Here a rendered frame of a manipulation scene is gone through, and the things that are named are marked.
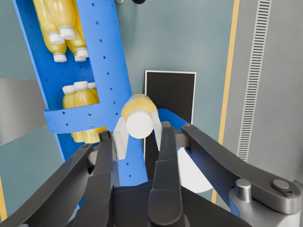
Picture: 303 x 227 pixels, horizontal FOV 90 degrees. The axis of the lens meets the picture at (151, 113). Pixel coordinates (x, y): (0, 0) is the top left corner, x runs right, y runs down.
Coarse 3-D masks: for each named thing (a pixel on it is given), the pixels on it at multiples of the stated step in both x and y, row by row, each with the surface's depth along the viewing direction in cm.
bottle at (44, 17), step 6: (36, 0) 43; (42, 0) 42; (36, 6) 43; (42, 6) 43; (42, 12) 43; (48, 12) 43; (42, 18) 43; (48, 18) 43; (42, 24) 44; (48, 24) 44; (54, 24) 44; (48, 30) 45; (54, 30) 45
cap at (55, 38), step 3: (51, 36) 46; (54, 36) 46; (57, 36) 46; (60, 36) 47; (51, 39) 46; (54, 39) 46; (57, 39) 46; (60, 39) 47; (63, 39) 47; (51, 42) 47; (54, 42) 47; (57, 42) 48; (60, 42) 48; (63, 42) 49
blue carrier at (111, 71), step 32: (96, 0) 39; (32, 32) 49; (96, 32) 39; (32, 64) 47; (64, 64) 59; (96, 64) 40; (128, 96) 49; (64, 128) 41; (64, 160) 54; (128, 160) 48
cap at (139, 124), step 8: (136, 112) 21; (144, 112) 21; (128, 120) 21; (136, 120) 21; (144, 120) 21; (128, 128) 21; (136, 128) 21; (144, 128) 21; (152, 128) 21; (136, 136) 21; (144, 136) 21
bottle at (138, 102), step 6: (132, 96) 35; (138, 96) 29; (144, 96) 31; (126, 102) 29; (132, 102) 25; (138, 102) 25; (144, 102) 25; (150, 102) 26; (126, 108) 25; (132, 108) 24; (138, 108) 24; (144, 108) 24; (150, 108) 24; (156, 108) 27; (126, 114) 24; (150, 114) 23; (126, 120) 23
